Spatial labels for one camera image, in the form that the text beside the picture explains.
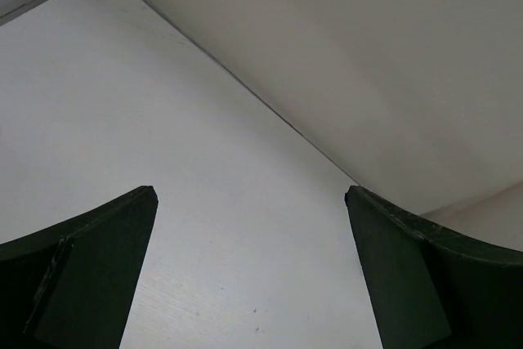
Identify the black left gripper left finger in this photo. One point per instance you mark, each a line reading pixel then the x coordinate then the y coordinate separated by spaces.
pixel 71 285

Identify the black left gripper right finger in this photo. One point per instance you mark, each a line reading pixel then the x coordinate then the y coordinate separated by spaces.
pixel 430 286

